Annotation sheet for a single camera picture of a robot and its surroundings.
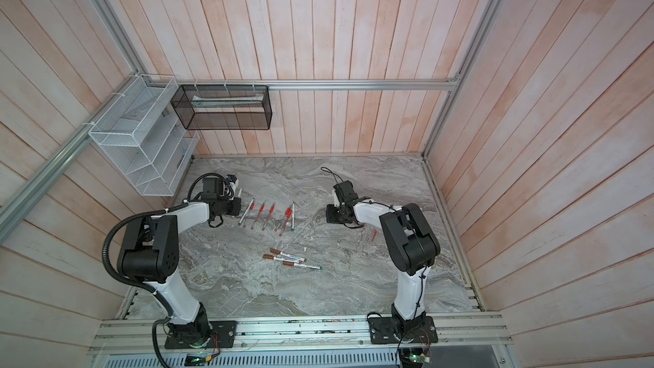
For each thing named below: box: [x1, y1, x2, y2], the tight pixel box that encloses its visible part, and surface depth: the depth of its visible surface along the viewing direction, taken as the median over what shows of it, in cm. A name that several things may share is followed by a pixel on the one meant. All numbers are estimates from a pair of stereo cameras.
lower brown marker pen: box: [282, 260, 323, 271], surface depth 89 cm
